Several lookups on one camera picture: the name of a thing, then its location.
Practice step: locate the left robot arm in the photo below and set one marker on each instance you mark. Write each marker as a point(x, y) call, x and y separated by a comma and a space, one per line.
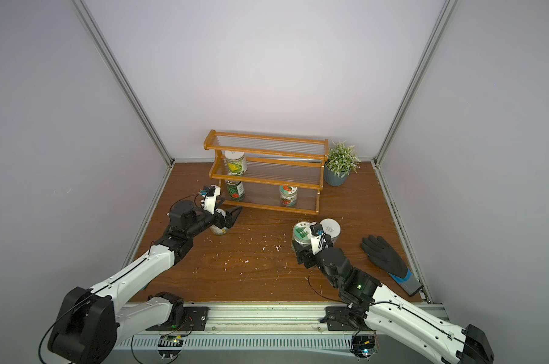
point(93, 321)

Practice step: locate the white lid seed can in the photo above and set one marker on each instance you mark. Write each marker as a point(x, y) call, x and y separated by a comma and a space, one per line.
point(331, 227)

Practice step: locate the sunflower seed jar green label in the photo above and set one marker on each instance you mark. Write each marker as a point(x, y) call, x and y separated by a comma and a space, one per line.
point(220, 228)

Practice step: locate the wooden three-tier shelf rack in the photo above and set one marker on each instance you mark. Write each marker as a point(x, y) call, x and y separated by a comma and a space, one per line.
point(272, 161)

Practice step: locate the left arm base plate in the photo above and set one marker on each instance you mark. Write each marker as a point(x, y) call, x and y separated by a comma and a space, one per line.
point(188, 318)

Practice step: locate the tomato seed jar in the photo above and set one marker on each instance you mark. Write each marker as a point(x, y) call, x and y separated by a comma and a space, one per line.
point(288, 195)

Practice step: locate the black blue work glove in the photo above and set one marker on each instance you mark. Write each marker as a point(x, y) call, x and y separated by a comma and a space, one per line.
point(384, 256)

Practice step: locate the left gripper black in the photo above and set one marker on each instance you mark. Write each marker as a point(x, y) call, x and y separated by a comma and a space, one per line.
point(227, 222)

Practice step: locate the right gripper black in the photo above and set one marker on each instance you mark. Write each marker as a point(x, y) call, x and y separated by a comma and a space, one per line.
point(305, 254)

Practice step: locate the yellow flower seed jar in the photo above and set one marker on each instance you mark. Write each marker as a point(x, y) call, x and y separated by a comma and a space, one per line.
point(236, 162)

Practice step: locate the aluminium front rail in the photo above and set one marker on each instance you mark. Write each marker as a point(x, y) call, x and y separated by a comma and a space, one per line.
point(263, 319)

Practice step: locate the controller board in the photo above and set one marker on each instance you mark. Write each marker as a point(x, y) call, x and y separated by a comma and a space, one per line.
point(363, 346)
point(169, 347)

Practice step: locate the dark green watermelon seed can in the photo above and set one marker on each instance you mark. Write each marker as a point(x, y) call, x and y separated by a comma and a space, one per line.
point(235, 189)

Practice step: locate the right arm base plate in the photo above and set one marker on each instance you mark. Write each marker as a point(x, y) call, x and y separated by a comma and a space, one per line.
point(342, 318)

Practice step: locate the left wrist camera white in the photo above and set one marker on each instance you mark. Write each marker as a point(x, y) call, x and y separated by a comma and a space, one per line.
point(209, 196)

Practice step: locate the right controller board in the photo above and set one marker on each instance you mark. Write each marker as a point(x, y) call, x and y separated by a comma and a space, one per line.
point(363, 346)

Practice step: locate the small potted green plant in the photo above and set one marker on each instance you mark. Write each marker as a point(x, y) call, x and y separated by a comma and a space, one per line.
point(342, 161)

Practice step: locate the green tree lid seed jar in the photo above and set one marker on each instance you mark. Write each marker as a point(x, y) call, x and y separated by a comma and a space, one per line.
point(301, 234)

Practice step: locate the left controller board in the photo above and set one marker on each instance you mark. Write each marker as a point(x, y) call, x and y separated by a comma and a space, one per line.
point(169, 347)

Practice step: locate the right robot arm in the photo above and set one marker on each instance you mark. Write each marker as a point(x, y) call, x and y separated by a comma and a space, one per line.
point(376, 307)

